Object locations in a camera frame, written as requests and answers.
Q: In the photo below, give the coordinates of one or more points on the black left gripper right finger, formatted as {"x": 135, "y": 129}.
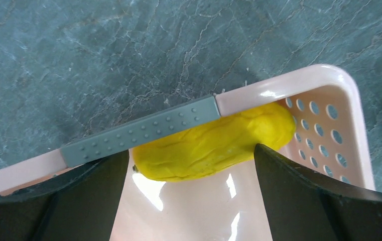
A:
{"x": 303, "y": 204}

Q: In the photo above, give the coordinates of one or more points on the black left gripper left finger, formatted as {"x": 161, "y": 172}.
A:
{"x": 80, "y": 204}

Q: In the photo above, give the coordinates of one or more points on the yellow toy squash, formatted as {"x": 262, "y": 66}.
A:
{"x": 212, "y": 147}

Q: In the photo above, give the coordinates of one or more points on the pink perforated plastic basket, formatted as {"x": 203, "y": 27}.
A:
{"x": 330, "y": 138}

